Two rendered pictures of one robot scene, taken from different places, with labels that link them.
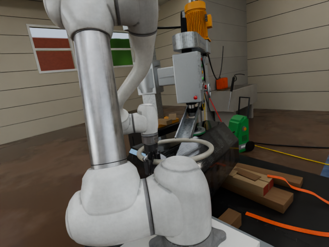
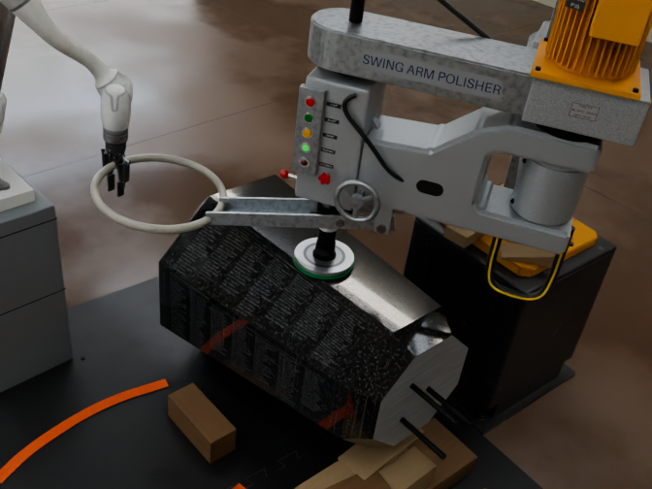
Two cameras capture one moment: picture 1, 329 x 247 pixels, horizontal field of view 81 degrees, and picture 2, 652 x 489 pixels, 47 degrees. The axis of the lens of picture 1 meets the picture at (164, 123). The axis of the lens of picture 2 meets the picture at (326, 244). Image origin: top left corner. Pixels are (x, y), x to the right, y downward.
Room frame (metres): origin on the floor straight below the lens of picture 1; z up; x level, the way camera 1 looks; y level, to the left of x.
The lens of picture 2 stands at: (1.56, -2.42, 2.40)
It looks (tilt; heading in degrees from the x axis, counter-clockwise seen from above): 35 degrees down; 84
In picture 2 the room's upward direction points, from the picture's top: 8 degrees clockwise
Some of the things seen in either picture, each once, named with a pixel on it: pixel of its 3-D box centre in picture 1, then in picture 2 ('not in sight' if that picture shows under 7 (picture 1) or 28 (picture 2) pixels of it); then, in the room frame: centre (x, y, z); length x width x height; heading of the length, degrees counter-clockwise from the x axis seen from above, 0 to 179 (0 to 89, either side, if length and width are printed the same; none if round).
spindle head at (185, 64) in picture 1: (191, 79); (364, 142); (1.85, -0.30, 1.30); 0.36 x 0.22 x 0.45; 160
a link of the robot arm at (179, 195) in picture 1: (179, 194); not in sight; (0.51, -0.02, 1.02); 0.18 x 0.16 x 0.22; 99
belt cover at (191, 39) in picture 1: (193, 47); (468, 74); (2.11, -0.39, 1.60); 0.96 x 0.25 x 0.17; 160
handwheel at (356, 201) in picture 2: (205, 90); (360, 196); (1.85, -0.42, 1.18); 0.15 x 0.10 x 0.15; 160
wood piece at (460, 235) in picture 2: (163, 121); (470, 228); (2.36, 0.01, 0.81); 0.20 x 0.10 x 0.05; 45
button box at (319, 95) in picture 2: (200, 72); (309, 131); (1.67, -0.35, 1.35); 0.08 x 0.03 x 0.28; 160
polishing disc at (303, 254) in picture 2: (193, 130); (324, 255); (1.78, -0.27, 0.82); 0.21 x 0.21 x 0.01
